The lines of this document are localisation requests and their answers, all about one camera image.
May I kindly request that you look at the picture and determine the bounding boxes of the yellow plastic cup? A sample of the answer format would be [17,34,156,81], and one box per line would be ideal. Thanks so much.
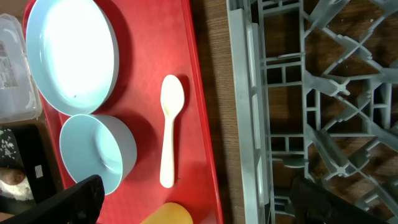
[141,202,193,224]

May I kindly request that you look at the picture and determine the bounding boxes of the black waste tray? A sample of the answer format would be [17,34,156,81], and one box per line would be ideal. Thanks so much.
[1,124,57,215]

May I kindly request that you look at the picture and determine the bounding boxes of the grey dishwasher rack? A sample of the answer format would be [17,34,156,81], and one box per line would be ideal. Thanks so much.
[226,0,397,223]

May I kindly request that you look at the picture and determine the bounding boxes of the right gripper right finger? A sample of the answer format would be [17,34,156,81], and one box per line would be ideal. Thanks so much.
[290,177,386,224]

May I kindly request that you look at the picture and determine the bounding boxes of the white plastic spoon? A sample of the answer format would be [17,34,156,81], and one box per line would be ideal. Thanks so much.
[160,75,185,188]

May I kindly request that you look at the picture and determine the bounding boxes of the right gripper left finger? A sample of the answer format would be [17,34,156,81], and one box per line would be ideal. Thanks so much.
[1,175,105,224]

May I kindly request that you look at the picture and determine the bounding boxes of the white rice pile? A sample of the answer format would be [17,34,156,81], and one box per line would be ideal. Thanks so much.
[1,128,34,201]

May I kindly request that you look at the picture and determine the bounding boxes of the large light blue plate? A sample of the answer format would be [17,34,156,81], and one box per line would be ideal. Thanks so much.
[26,0,119,116]

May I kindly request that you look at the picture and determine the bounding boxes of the clear plastic bin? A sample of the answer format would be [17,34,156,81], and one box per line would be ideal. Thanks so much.
[1,14,42,123]

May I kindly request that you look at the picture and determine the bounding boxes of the red serving tray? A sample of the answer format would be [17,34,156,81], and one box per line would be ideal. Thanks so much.
[22,0,224,224]

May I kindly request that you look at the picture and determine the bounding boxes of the light blue bowl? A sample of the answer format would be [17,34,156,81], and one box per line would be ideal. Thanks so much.
[59,114,137,195]

